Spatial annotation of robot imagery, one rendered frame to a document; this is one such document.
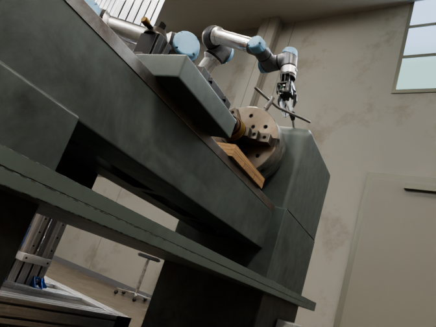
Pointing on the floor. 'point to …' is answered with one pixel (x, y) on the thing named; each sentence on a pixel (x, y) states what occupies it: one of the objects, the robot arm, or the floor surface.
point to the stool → (141, 278)
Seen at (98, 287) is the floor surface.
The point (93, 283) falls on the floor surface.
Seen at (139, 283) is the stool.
